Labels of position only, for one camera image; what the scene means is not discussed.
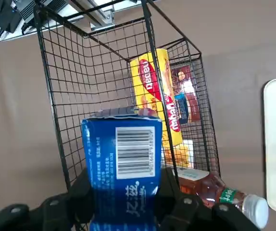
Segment white Franzzi biscuit box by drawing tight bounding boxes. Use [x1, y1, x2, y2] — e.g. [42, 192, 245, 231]
[162, 139, 195, 169]

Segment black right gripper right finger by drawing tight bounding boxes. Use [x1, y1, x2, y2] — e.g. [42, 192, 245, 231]
[155, 167, 262, 231]

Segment aluminium profile post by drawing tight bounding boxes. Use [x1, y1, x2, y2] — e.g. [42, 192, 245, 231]
[87, 6, 116, 31]

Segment grey ribbed power adapter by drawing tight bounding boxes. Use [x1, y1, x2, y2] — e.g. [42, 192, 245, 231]
[15, 0, 68, 25]

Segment black power adapter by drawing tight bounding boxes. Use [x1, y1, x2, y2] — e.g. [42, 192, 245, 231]
[0, 0, 23, 34]

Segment yellow Nabati wafer box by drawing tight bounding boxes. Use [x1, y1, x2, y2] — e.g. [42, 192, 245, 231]
[129, 48, 184, 147]

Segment amber tea bottle white cap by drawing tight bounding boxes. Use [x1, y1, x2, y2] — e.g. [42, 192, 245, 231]
[175, 167, 270, 229]

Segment blue Oreo cookie box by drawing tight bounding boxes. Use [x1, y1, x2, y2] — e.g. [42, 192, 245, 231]
[80, 107, 164, 231]

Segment Chocofello cookie box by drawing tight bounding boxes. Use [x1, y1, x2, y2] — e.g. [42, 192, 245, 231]
[169, 64, 200, 125]

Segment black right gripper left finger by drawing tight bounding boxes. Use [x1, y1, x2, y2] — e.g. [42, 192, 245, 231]
[0, 170, 95, 231]

